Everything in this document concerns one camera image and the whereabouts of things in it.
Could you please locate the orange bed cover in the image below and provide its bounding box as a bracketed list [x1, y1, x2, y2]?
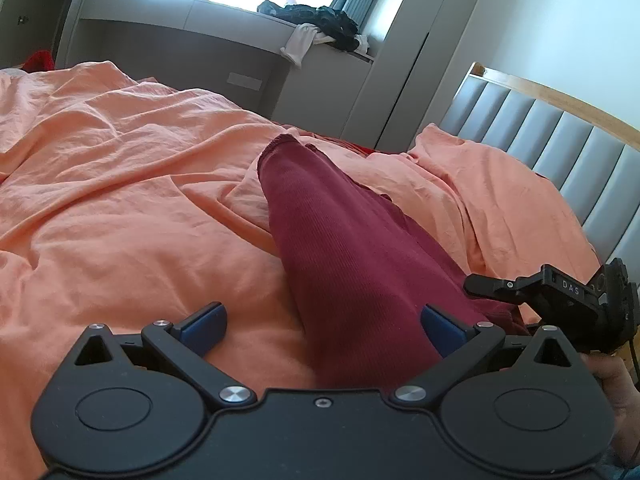
[0, 60, 603, 480]

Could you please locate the red cloth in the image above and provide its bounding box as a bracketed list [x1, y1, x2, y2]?
[22, 50, 56, 73]

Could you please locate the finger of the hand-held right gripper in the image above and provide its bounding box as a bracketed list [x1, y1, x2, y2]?
[463, 272, 538, 308]

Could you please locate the dark clothes pile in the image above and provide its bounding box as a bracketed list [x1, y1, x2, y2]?
[257, 0, 363, 53]

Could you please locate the grey window bench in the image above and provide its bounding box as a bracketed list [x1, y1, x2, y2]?
[55, 0, 376, 136]

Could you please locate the person's right hand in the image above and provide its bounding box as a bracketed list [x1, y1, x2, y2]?
[582, 351, 640, 461]

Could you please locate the red bed sheet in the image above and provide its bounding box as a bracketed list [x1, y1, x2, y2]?
[320, 132, 381, 156]

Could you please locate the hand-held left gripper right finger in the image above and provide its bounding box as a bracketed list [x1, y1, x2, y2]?
[389, 304, 583, 408]

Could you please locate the white cloth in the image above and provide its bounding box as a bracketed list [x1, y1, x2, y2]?
[280, 24, 321, 68]

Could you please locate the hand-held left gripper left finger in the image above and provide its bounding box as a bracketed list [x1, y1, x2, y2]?
[74, 301, 258, 410]

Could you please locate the grey wardrobe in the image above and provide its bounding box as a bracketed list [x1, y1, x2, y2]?
[345, 0, 488, 153]

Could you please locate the grey padded headboard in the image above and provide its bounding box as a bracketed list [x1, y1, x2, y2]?
[440, 62, 640, 281]

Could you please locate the maroon ribbed garment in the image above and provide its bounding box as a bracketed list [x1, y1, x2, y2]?
[257, 134, 531, 392]

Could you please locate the wooden shelf unit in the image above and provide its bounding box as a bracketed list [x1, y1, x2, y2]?
[0, 0, 88, 68]

